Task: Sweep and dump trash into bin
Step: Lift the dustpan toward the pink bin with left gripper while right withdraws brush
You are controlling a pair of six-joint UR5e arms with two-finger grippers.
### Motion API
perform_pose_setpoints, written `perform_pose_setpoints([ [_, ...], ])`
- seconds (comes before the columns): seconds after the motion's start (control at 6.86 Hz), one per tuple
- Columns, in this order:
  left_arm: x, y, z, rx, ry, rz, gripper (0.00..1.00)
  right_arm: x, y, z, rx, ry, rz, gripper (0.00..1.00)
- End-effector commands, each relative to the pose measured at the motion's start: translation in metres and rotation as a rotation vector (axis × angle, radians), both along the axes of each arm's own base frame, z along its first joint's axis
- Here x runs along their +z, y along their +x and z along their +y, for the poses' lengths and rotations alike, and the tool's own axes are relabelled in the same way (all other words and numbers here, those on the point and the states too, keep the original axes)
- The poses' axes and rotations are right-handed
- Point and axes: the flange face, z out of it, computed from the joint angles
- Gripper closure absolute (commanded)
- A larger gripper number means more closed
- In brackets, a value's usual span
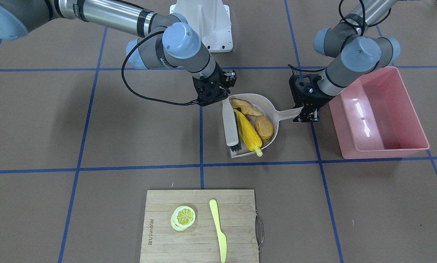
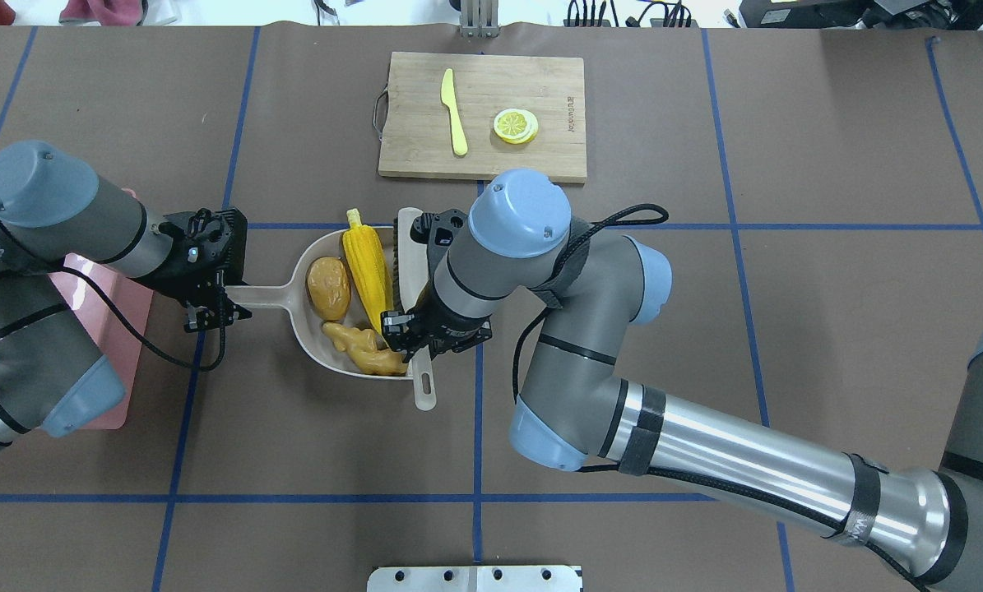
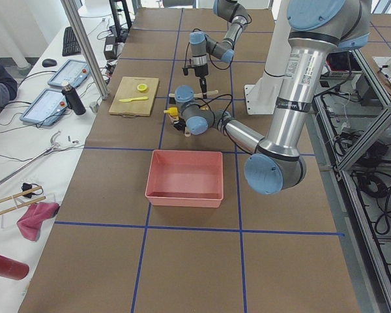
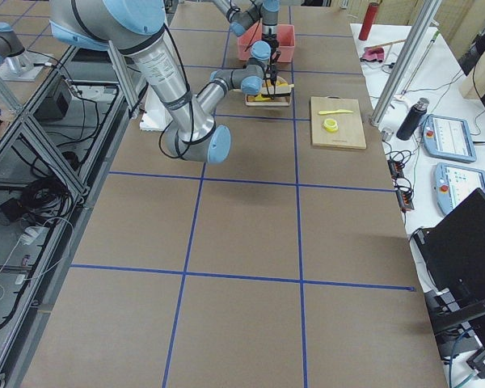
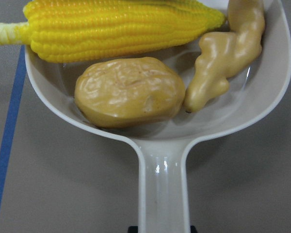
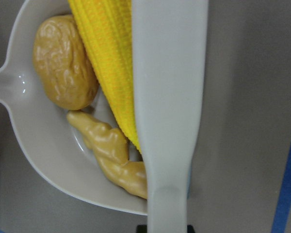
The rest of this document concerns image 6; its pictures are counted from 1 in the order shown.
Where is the white hand brush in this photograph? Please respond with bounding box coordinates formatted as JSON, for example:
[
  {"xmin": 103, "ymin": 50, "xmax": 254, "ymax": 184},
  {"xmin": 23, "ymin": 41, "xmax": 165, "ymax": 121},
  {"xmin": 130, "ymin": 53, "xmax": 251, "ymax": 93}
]
[{"xmin": 132, "ymin": 0, "xmax": 209, "ymax": 233}]

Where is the toy brown potato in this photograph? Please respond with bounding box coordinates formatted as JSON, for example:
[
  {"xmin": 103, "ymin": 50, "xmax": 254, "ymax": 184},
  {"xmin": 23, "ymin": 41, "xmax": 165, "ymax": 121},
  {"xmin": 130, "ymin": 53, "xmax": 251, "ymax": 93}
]
[{"xmin": 32, "ymin": 15, "xmax": 99, "ymax": 110}]

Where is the white plastic dustpan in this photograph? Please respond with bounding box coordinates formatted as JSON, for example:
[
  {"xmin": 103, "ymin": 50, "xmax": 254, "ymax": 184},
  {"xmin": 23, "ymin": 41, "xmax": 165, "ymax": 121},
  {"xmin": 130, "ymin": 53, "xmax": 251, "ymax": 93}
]
[{"xmin": 0, "ymin": 0, "xmax": 147, "ymax": 215}]

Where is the toy ginger root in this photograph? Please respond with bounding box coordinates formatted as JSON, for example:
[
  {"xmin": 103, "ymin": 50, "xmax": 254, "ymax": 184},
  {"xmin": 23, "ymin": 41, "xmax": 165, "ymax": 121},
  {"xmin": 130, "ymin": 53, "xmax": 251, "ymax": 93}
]
[{"xmin": 66, "ymin": 110, "xmax": 147, "ymax": 199}]

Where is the yellow toy corn cob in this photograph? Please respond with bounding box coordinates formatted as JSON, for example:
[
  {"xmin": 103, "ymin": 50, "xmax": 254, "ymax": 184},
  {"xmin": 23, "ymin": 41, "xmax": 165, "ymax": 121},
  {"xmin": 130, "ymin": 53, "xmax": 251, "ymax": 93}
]
[{"xmin": 68, "ymin": 0, "xmax": 141, "ymax": 150}]

